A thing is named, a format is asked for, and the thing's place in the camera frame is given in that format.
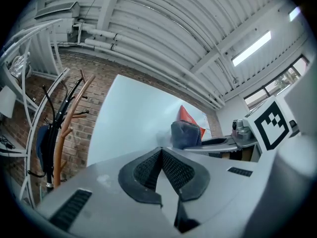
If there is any black coat stand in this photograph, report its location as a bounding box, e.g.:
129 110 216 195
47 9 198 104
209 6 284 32
27 79 90 193

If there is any dark blue hanging bag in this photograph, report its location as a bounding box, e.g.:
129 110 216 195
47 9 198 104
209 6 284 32
36 125 52 170

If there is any white metal shelving rack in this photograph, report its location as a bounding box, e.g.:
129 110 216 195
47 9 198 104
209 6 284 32
0 18 71 208

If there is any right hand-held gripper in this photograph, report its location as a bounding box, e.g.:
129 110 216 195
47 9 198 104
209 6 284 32
183 95 291 162

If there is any red paper decoration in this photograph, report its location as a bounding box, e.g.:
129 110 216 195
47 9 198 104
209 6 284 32
177 105 206 138

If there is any long ceiling light panel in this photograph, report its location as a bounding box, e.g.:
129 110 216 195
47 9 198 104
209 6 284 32
289 6 302 22
232 30 272 66

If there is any dark blue cleaning cloth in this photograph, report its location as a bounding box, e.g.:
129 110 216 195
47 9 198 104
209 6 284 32
170 120 202 150

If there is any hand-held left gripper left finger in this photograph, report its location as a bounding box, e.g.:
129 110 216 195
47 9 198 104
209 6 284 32
36 147 184 238

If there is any grey refrigerator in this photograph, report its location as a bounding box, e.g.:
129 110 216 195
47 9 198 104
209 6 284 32
87 74 211 167

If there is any grey ceiling duct unit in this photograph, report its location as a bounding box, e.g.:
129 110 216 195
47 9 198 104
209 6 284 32
34 1 81 20

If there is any shiny clear plastic bundle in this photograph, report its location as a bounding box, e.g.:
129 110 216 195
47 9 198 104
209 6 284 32
11 55 32 78

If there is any black-framed window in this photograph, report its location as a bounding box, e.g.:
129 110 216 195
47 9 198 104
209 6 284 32
243 54 310 112

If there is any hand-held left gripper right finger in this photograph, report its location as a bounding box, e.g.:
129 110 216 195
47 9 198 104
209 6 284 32
161 147 259 234

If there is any grey fisheye camera module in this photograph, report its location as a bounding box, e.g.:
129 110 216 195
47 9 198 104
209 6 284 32
232 119 250 140

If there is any brown wooden coat stand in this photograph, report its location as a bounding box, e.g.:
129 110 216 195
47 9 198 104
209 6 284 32
53 69 96 188

